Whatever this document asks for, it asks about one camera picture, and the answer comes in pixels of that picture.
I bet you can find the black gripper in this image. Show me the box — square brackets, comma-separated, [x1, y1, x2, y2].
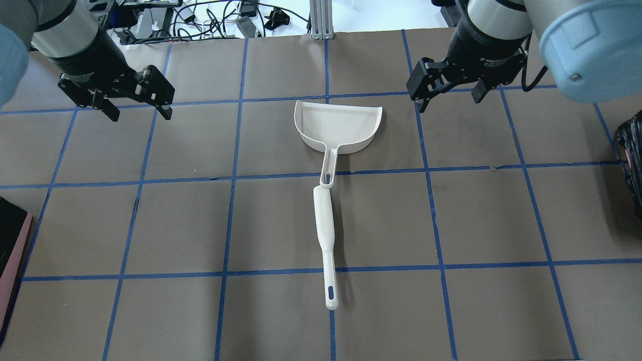
[406, 20, 527, 113]
[50, 31, 175, 122]

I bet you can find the white plastic dustpan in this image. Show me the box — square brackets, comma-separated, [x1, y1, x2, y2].
[293, 100, 383, 190]

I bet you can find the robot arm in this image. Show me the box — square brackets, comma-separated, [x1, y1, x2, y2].
[1, 1, 175, 122]
[406, 1, 641, 112]

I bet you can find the aluminium frame post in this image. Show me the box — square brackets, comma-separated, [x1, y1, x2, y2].
[309, 0, 335, 40]

